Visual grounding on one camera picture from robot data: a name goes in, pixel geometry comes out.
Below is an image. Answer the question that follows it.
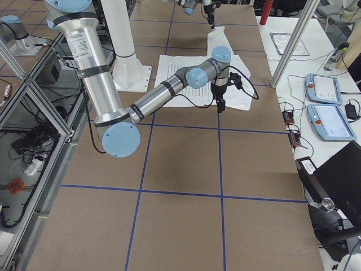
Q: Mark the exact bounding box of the aluminium frame post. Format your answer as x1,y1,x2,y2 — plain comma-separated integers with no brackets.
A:
270,0,320,88

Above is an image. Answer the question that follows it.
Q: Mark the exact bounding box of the near blue teach pendant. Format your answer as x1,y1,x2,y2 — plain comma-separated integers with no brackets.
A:
307,104,357,142

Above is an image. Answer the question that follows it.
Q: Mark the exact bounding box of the black framed silver sheet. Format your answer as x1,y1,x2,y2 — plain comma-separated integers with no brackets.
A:
270,32,310,56

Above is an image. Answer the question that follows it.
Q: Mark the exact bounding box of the white printed t-shirt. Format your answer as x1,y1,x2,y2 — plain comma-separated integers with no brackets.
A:
153,25,252,111

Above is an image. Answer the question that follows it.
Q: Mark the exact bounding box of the blue teach pendant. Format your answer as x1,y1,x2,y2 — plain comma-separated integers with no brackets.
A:
305,73,342,105
307,104,357,142

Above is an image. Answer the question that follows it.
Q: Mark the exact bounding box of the white central pedestal column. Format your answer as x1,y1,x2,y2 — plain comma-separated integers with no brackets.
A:
101,0,152,93

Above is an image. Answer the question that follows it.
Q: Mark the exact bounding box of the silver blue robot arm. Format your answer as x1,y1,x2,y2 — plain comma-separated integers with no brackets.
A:
175,0,221,29
45,1,232,158

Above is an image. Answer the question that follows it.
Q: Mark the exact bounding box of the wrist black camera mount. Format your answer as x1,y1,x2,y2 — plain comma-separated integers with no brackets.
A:
227,72,244,90

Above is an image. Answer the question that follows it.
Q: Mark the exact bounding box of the orange connector part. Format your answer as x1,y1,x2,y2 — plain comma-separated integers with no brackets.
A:
7,178,24,195

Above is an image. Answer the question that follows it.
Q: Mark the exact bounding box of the far blue teach pendant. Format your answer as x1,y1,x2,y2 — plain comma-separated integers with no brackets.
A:
305,73,342,105

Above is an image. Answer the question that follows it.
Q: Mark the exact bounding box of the black power adapter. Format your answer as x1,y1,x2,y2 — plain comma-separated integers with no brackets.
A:
345,103,359,120

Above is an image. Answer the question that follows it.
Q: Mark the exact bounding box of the black laptop computer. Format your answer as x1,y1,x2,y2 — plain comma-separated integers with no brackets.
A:
296,141,360,226

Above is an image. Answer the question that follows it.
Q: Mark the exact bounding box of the orange black electronics module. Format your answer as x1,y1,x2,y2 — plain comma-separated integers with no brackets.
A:
288,131,302,149
282,110,295,126

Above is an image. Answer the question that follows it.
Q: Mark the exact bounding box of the red cylinder bottle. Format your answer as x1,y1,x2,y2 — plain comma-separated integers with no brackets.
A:
259,0,274,25

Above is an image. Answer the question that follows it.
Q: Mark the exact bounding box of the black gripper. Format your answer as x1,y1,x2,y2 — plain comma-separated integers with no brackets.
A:
212,84,227,113
204,5,215,29

